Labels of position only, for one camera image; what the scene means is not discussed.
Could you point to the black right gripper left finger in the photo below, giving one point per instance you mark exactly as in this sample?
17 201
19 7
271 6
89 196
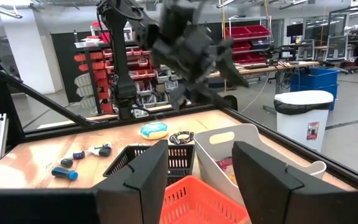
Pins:
135 199

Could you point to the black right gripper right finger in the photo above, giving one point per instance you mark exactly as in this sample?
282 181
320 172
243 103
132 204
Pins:
259 186

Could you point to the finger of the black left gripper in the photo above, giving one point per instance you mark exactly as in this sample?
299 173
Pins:
197 93
230 62

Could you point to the red snack package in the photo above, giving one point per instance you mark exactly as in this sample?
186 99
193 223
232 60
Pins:
225 166

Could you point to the blue frosted donut tape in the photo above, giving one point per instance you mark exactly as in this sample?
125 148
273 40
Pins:
154 130

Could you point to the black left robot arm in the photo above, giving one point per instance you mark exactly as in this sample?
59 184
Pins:
120 62

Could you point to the grey mesh office chair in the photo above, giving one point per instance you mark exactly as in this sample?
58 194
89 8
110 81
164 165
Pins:
337 48
305 49

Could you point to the metal shelf with red bins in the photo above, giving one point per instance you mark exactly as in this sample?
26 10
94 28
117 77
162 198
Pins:
247 31

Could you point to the wooden workbench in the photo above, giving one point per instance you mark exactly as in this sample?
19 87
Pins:
275 67

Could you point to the black plastic basket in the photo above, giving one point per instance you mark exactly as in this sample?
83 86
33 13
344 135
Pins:
180 161

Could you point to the white plastic bin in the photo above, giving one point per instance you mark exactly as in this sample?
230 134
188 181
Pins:
207 155

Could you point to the orange plastic basket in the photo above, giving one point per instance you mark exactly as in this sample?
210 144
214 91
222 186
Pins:
197 202

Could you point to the black monitor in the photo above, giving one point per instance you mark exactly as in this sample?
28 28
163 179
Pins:
294 29

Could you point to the white trash can black liner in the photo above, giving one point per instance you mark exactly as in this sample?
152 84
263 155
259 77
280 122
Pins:
300 124

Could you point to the black marker with white end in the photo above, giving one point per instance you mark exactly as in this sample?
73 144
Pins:
66 162

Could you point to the blue plastic tote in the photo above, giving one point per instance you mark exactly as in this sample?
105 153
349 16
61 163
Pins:
315 77

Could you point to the rack of red bins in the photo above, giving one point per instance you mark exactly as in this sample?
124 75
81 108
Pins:
98 67

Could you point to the black partition panel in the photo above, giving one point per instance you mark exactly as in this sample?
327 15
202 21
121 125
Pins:
64 62

